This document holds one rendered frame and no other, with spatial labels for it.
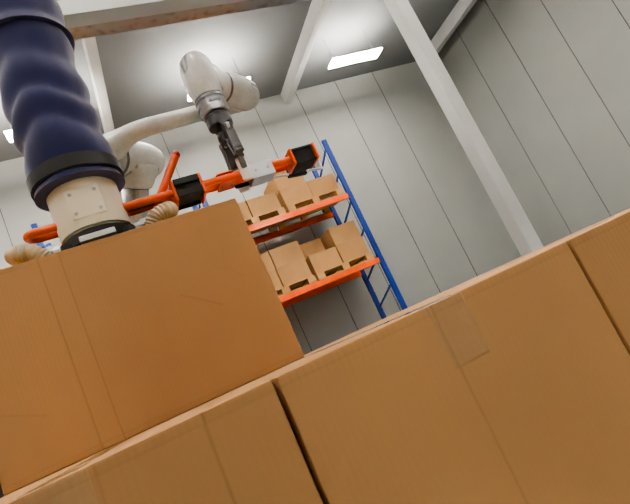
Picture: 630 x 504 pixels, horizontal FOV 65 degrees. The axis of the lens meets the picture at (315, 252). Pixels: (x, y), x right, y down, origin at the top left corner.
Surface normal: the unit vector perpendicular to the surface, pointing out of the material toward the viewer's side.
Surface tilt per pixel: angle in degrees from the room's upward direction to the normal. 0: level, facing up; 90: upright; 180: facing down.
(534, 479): 90
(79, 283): 90
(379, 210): 90
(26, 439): 90
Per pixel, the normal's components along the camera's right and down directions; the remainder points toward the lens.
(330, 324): 0.26, -0.30
